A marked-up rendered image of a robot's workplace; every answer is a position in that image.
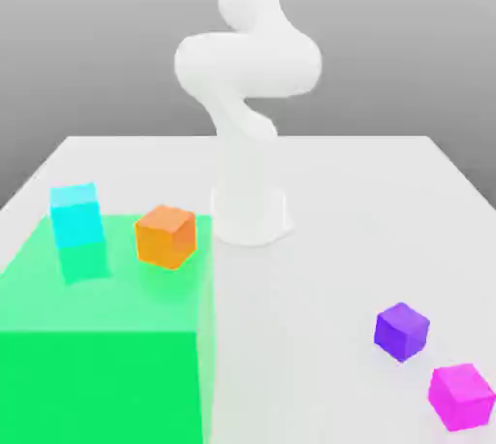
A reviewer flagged small orange cube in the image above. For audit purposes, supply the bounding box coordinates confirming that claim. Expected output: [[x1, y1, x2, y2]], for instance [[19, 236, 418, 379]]
[[134, 204, 199, 271]]

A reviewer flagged small cyan cube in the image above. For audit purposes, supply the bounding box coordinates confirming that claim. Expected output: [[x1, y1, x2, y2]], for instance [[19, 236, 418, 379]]
[[48, 181, 107, 250]]

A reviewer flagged small purple cube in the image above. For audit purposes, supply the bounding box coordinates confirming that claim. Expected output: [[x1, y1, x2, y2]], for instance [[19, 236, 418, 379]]
[[373, 301, 431, 364]]

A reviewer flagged small magenta cube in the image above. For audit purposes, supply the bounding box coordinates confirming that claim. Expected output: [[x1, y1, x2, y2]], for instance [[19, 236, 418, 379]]
[[427, 363, 496, 433]]

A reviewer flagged large green box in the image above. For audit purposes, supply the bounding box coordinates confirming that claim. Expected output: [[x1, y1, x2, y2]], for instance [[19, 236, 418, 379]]
[[0, 213, 217, 444]]

